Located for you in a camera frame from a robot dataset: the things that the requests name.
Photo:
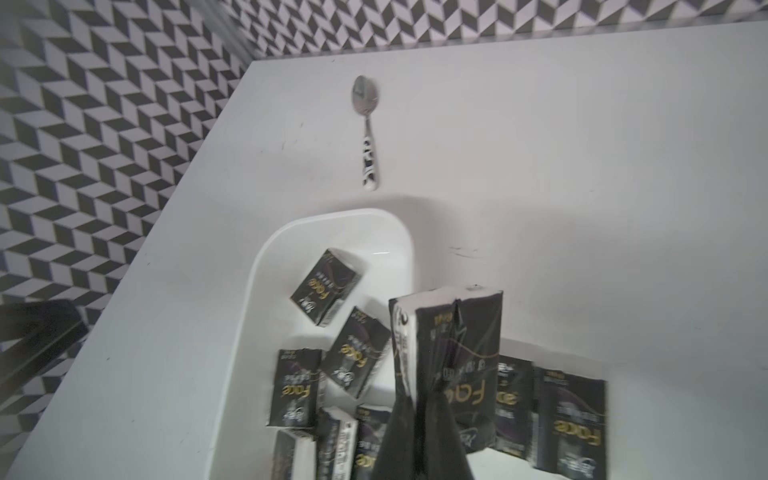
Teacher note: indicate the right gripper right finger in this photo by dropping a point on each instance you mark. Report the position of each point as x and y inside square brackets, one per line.
[443, 455]

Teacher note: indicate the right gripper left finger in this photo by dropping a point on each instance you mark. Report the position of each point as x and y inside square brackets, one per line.
[396, 457]

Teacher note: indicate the black pocket tissue pack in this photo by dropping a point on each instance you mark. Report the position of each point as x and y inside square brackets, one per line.
[352, 361]
[570, 425]
[336, 436]
[297, 389]
[514, 398]
[372, 425]
[448, 340]
[326, 287]

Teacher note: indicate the white plastic storage box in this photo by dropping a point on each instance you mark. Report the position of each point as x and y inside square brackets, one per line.
[396, 256]

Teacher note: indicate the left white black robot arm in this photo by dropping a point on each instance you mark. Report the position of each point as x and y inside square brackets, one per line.
[42, 331]

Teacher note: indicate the silver spoon patterned handle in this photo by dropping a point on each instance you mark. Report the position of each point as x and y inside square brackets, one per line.
[365, 100]

